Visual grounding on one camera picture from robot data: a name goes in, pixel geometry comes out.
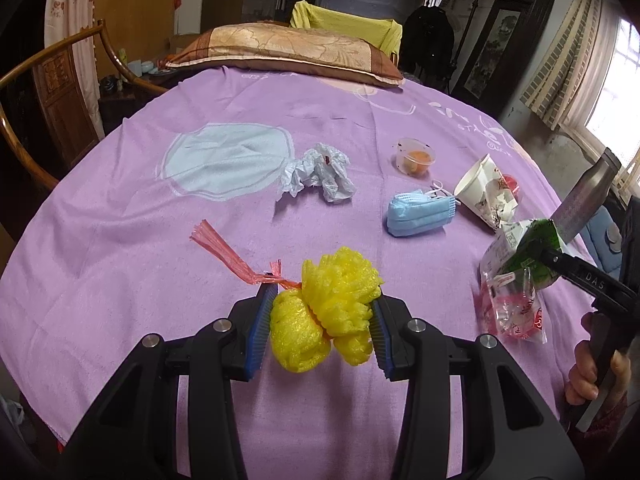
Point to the dark side table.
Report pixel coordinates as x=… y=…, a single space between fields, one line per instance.
x=117 y=105

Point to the white paper cup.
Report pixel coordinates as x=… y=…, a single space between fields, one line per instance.
x=477 y=185

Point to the grey metal bottle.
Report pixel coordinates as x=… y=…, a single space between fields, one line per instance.
x=580 y=205

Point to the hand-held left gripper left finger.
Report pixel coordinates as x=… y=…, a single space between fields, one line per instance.
x=262 y=330

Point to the crumpled white plastic wrap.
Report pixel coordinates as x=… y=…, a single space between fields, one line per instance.
x=320 y=170

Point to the clear red printed bag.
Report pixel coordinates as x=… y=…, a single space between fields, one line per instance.
x=515 y=310

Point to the white framed window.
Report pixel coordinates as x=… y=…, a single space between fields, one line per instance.
x=615 y=90

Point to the blue cushioned chair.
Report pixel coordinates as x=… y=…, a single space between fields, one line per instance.
x=607 y=240

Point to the person's right hand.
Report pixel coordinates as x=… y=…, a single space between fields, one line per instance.
x=580 y=375

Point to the blue face mask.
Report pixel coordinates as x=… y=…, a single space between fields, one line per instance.
x=420 y=212

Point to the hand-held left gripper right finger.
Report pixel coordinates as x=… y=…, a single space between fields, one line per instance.
x=382 y=340

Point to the clear plastic cup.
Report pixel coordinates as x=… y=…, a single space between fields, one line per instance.
x=415 y=157

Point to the red mesh strip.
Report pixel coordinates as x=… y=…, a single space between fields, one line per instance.
x=220 y=247

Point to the yellow covered chair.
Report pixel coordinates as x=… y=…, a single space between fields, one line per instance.
x=345 y=20

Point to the checked window curtain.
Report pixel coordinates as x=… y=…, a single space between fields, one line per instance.
x=565 y=60

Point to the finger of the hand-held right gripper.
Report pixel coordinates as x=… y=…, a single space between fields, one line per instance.
x=590 y=277

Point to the purple blanket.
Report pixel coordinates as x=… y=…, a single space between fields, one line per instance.
x=150 y=260

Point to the floral pink curtain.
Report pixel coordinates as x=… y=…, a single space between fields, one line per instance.
x=70 y=10

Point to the black hanging coat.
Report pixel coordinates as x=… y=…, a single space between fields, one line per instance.
x=427 y=45

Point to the green white packet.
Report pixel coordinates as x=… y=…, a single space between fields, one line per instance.
x=542 y=230

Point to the person's right forearm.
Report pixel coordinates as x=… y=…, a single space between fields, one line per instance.
x=610 y=415

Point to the wooden armchair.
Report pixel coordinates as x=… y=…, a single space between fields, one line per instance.
x=55 y=85

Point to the yellow foam net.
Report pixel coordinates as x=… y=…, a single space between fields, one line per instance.
x=325 y=290

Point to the dark framed painting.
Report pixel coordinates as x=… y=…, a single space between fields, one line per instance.
x=492 y=45

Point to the brown patterned pillow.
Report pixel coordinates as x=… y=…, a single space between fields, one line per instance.
x=280 y=45

